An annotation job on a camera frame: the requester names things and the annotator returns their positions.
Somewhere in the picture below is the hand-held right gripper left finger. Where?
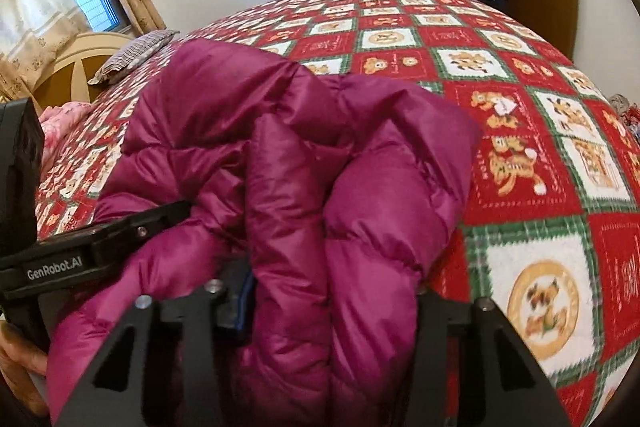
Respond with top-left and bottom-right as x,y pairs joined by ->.
47,257 -> 257,427

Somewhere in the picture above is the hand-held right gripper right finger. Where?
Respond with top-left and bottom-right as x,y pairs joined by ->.
412,284 -> 573,427

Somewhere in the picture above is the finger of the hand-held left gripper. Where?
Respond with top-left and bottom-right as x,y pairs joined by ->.
92,199 -> 195,270

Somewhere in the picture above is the magenta puffer jacket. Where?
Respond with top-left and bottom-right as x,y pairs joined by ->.
45,39 -> 483,427

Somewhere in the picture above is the pile of clothes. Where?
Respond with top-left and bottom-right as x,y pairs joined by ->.
607,94 -> 640,134

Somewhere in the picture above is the person's left hand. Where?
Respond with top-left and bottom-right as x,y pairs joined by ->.
0,321 -> 50,380

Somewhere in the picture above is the pink fluffy blanket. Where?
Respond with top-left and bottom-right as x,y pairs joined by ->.
39,102 -> 93,168

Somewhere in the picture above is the beige wooden headboard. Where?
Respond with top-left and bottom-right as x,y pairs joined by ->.
30,32 -> 136,112

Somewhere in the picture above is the sheer patterned curtain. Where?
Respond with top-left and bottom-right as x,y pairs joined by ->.
0,0 -> 91,102

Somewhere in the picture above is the grey striped pillow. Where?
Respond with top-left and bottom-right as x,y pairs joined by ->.
89,29 -> 180,86

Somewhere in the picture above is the red checkered printed blanket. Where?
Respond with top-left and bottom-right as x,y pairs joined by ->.
30,0 -> 640,427

